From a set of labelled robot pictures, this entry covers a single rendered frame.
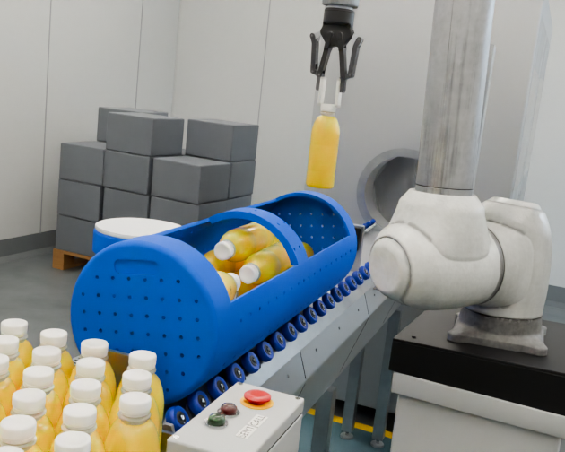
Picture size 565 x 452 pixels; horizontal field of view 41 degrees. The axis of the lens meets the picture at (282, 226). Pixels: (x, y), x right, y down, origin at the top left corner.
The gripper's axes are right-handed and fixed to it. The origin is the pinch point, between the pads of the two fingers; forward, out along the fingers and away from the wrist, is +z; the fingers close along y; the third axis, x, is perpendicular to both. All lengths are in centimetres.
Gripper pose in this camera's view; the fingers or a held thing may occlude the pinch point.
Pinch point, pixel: (330, 92)
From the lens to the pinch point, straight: 188.8
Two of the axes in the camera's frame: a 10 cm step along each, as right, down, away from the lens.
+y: -9.3, -1.6, 3.2
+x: -3.5, 1.4, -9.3
